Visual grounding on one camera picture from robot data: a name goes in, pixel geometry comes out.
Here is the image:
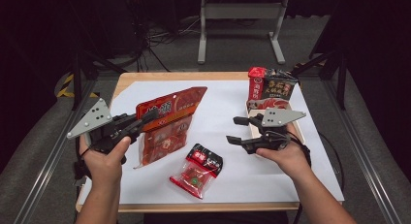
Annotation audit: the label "person's left hand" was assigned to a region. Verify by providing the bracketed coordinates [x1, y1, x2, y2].
[79, 135, 132, 189]

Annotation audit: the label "black floor cables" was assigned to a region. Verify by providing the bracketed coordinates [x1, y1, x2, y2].
[129, 16, 202, 73]

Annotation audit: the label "right hand-held gripper cable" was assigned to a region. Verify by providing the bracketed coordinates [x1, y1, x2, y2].
[292, 131, 345, 224]

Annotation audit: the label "hand-held gripper cable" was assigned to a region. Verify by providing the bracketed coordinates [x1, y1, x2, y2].
[73, 143, 93, 186]
[292, 131, 345, 224]

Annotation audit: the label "black metal stand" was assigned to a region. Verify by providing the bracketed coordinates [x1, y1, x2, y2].
[69, 39, 127, 112]
[292, 48, 348, 111]

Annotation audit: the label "yellow black hazard tape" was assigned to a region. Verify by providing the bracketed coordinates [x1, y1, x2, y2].
[56, 73, 100, 99]

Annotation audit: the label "aluminium floor rail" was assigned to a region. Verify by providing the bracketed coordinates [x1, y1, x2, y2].
[323, 78, 405, 224]
[13, 78, 98, 224]

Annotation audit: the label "large orange clear food packet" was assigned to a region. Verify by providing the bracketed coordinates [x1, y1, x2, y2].
[134, 86, 208, 170]

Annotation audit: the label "black and red food packet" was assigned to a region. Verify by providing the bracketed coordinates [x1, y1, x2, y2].
[245, 66, 300, 113]

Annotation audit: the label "white plastic box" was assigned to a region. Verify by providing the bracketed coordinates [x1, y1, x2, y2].
[244, 101, 306, 159]

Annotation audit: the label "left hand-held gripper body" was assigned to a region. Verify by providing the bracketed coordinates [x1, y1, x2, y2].
[66, 97, 143, 155]

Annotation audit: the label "white table mat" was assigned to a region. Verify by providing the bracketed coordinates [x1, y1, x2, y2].
[78, 80, 345, 206]

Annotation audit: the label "person's right hand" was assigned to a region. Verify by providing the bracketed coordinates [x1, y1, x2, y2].
[255, 124, 313, 180]

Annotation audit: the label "grey metal stand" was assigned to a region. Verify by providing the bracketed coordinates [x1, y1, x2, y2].
[197, 0, 290, 66]

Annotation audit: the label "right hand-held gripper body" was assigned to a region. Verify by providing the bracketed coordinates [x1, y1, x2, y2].
[241, 108, 307, 155]

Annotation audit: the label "left hand-held gripper cable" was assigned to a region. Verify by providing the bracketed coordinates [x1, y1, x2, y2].
[73, 143, 93, 186]

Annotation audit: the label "small red clear snack packet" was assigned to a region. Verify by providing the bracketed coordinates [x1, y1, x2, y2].
[169, 143, 224, 200]

